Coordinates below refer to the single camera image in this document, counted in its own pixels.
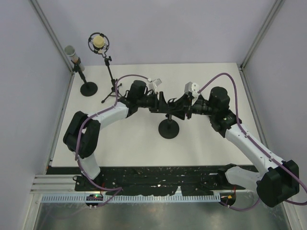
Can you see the black tripod stand with shockmount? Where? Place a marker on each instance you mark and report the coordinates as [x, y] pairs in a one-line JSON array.
[[107, 60]]

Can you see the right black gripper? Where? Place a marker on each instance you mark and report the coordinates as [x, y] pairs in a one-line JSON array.
[[185, 100]]

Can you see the cream condenser microphone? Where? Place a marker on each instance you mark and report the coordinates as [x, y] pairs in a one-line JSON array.
[[98, 42]]

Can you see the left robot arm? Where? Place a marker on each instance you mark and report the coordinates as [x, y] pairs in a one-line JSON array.
[[83, 131]]

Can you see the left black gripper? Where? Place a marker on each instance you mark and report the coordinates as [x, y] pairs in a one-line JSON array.
[[157, 104]]

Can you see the black round-base mic stand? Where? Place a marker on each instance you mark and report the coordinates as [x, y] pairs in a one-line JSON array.
[[168, 128]]

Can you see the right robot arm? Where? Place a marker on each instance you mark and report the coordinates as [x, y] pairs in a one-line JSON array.
[[275, 180]]

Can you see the rear black round-base stand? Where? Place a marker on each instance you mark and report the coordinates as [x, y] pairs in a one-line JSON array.
[[88, 88]]

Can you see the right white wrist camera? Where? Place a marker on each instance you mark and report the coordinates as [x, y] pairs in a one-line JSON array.
[[193, 88]]

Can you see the white slotted cable duct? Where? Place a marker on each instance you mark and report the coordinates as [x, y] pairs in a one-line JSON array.
[[87, 198]]

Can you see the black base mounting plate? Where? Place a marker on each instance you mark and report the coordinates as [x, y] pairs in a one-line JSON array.
[[163, 181]]

